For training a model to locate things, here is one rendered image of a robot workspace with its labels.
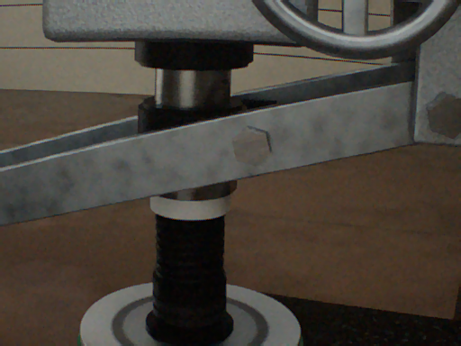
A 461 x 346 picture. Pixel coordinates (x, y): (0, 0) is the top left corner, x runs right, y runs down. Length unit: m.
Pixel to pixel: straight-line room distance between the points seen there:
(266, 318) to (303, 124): 0.23
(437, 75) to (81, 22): 0.26
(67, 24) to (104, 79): 6.79
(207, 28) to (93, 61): 6.86
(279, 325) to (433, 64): 0.30
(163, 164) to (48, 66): 7.06
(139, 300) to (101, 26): 0.32
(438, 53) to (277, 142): 0.14
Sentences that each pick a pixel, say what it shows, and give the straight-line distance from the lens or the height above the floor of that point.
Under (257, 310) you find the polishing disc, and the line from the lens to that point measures 0.68.
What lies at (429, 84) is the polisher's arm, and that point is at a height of 1.10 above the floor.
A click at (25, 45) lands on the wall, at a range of 7.71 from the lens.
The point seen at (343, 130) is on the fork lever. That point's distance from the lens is 0.51.
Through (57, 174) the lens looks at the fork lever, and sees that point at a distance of 0.55.
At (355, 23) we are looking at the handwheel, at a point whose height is 1.15.
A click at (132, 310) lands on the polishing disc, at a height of 0.85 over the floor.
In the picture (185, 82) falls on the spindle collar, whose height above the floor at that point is 1.08.
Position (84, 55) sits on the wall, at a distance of 7.34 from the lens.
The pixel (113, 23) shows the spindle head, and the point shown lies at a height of 1.14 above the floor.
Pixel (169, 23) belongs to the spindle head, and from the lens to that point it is 0.46.
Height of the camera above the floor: 1.16
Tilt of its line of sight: 16 degrees down
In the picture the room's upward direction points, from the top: 2 degrees clockwise
